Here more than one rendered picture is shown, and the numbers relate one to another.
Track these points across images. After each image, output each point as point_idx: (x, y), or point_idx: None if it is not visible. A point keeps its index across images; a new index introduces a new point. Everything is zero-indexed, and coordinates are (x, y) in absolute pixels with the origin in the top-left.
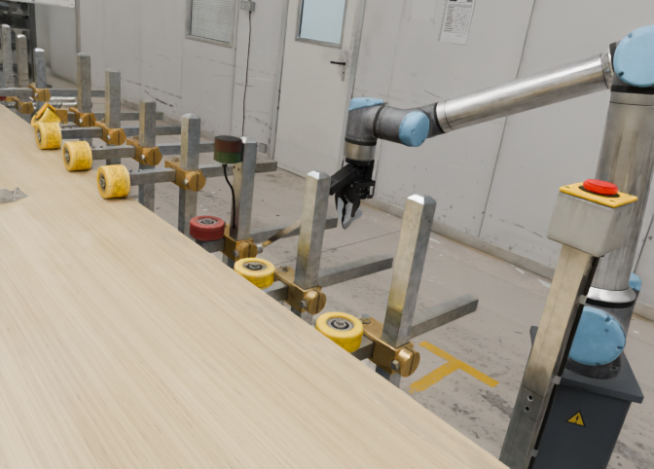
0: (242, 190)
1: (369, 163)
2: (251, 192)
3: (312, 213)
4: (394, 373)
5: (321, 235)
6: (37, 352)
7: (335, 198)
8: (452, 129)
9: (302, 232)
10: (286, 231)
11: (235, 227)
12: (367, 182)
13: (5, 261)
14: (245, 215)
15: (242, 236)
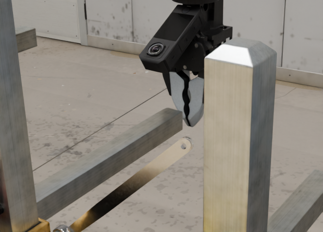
0: (1, 122)
1: None
2: (22, 120)
3: (245, 168)
4: None
5: (265, 214)
6: None
7: (163, 73)
8: None
9: (212, 218)
10: (127, 190)
11: (1, 211)
12: (221, 32)
13: None
14: (20, 177)
15: (24, 225)
